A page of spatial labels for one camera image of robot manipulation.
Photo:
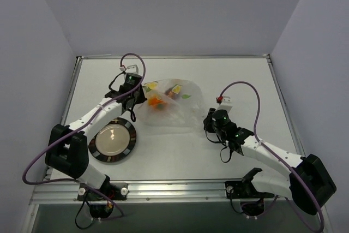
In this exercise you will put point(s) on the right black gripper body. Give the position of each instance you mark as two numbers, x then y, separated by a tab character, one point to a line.
208	123

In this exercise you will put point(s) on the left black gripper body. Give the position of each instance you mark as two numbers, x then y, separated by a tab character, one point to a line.
140	97

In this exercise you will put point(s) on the orange fake fruit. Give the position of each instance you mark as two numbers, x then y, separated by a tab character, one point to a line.
157	103

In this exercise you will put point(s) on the clear printed plastic bag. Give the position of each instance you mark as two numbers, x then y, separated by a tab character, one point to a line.
185	112

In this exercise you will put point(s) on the dark red fake fruit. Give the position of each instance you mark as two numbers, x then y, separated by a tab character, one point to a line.
173	92

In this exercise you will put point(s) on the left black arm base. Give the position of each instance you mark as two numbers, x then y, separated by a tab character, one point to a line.
101	205

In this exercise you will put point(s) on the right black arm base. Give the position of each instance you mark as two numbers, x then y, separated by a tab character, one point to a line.
245	200

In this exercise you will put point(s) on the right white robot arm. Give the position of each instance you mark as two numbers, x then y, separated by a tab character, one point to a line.
305	181

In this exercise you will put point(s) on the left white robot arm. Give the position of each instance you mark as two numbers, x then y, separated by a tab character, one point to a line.
68	145

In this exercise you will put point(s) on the black rimmed beige plate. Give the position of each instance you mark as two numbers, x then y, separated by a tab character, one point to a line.
114	142

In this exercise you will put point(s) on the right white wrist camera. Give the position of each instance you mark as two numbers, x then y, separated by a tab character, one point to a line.
224	103

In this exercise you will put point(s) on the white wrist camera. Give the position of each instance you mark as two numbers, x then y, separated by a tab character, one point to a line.
132	69
224	103

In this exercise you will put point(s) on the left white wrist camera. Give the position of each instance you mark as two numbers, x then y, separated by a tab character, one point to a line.
132	69

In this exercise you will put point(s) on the aluminium table frame rail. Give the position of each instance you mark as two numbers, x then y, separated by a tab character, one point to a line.
183	164

